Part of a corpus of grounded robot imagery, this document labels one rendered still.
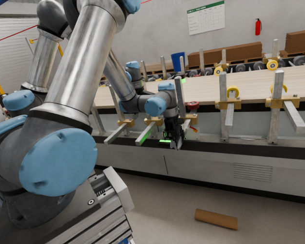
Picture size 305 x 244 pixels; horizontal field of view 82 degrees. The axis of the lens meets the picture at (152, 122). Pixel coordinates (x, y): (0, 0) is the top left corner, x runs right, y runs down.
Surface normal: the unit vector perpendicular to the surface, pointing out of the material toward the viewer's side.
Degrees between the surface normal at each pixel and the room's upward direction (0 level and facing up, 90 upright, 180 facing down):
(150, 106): 89
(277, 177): 90
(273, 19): 90
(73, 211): 0
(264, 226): 0
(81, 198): 0
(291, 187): 90
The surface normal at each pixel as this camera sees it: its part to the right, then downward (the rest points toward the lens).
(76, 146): 0.84, 0.15
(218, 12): -0.43, 0.47
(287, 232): -0.20, -0.88
